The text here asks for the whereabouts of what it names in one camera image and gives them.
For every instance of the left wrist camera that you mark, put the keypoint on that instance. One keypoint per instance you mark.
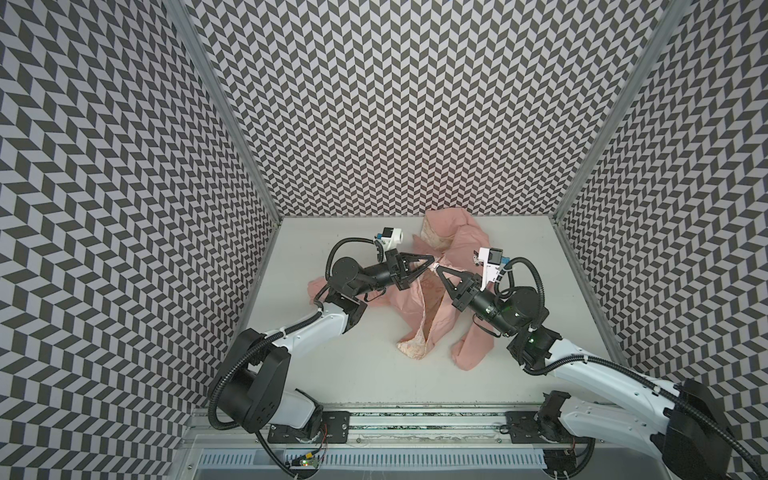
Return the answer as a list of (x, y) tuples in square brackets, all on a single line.
[(389, 238)]

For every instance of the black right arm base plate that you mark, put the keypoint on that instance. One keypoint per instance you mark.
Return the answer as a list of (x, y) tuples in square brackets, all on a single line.
[(527, 427)]

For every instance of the aluminium corner post left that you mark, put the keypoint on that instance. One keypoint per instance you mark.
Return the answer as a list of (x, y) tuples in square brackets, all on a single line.
[(187, 34)]

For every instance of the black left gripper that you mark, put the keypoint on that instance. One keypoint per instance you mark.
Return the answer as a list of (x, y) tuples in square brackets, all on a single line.
[(394, 266)]

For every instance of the pink Snoopy zip jacket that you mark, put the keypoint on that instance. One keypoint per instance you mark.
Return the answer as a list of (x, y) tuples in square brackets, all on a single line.
[(452, 236)]

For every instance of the aluminium corner post right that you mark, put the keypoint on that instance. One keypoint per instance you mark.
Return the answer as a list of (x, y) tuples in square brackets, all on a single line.
[(643, 68)]

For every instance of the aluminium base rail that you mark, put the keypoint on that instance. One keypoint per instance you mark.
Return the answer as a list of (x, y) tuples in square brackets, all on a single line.
[(477, 425)]

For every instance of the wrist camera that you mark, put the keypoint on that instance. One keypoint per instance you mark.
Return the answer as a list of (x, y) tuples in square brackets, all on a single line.
[(492, 262), (389, 238)]

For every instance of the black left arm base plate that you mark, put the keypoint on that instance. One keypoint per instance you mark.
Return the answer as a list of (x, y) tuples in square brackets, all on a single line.
[(331, 427)]

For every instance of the aluminium corner post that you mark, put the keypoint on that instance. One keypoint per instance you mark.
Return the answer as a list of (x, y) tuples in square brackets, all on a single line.
[(643, 68), (187, 34)]

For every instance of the small green circuit board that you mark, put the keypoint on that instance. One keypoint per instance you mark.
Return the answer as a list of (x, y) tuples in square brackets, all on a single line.
[(306, 461)]

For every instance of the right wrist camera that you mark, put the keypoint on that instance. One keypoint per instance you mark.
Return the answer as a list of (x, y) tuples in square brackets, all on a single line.
[(492, 262)]

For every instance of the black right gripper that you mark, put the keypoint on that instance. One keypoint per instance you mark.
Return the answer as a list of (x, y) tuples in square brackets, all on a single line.
[(464, 289)]

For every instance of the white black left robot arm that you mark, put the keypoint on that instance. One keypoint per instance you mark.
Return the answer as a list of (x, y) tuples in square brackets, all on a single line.
[(248, 390)]

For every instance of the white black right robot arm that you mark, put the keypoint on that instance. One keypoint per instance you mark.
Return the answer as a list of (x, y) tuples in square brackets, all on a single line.
[(677, 424)]

